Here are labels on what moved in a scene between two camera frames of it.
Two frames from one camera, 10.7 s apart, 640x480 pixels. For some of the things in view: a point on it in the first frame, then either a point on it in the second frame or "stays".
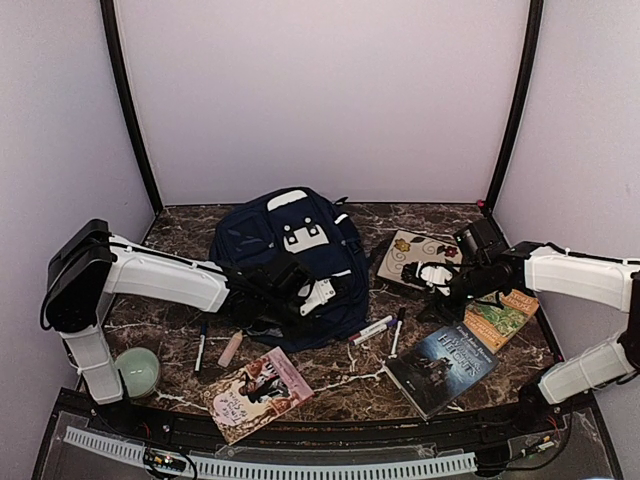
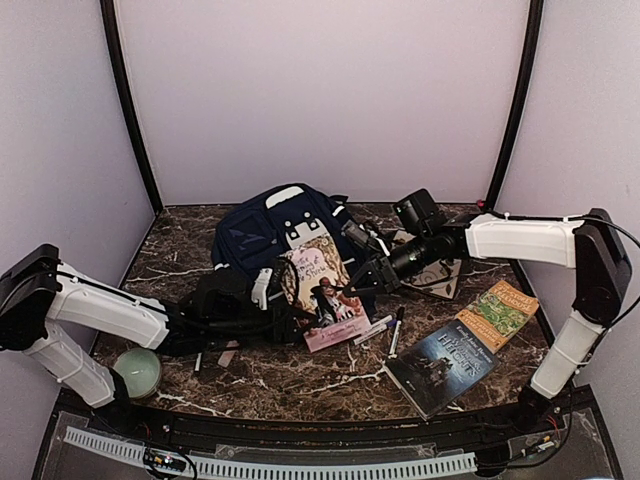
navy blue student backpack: [297, 267] stays
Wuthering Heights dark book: [436, 371] stays
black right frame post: [532, 54] stays
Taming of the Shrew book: [256, 395] -> [335, 313]
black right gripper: [440, 309] -> [377, 272]
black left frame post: [111, 26] stays
